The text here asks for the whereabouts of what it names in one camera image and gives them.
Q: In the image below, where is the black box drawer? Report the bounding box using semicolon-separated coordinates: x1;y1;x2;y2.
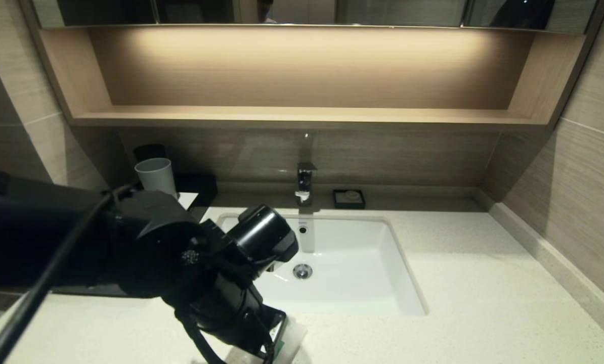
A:
52;283;131;299

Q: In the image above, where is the black cup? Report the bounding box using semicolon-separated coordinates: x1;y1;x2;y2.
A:
133;144;166;163

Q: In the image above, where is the white sink basin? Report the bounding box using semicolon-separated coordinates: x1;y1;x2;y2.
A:
216;212;428;316

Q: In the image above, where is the wooden wall shelf niche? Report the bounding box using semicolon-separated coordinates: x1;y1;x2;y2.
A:
20;0;604;132

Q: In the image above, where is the black box with white top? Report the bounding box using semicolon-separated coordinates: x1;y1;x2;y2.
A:
173;173;218;223

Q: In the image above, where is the chrome faucet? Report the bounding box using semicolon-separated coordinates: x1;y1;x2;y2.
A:
295;133;319;207

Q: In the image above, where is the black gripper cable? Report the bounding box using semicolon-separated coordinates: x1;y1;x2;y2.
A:
0;185;133;364

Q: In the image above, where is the small sachet green label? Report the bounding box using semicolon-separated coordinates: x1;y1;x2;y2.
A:
225;316;309;364

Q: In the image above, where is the mirror cabinet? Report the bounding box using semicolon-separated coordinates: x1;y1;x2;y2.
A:
31;0;600;35

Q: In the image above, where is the black soap dish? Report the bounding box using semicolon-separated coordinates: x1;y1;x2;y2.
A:
332;189;366;210

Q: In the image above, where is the grey plastic cup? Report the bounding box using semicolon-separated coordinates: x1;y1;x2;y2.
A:
135;157;179;200

